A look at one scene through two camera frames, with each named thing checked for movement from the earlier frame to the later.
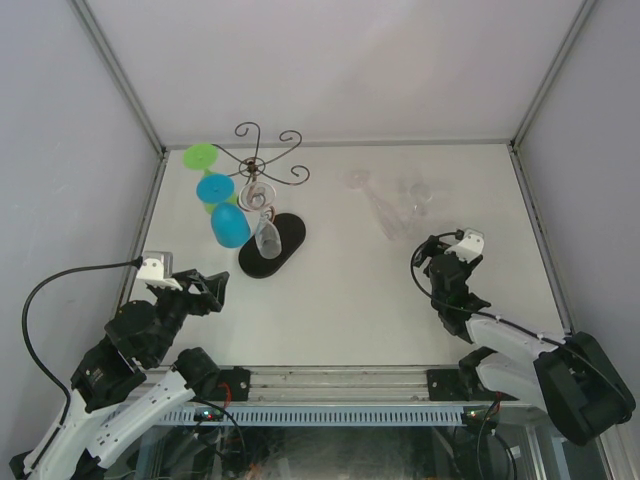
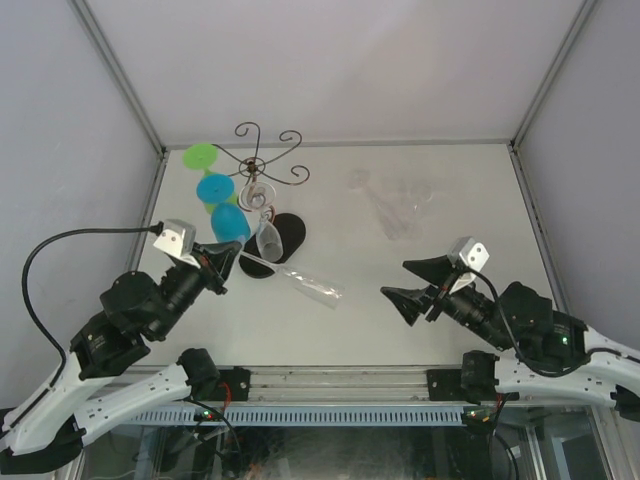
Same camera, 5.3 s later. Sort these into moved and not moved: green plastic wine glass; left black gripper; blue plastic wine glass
Moved: left black gripper
Not moved: green plastic wine glass; blue plastic wine glass
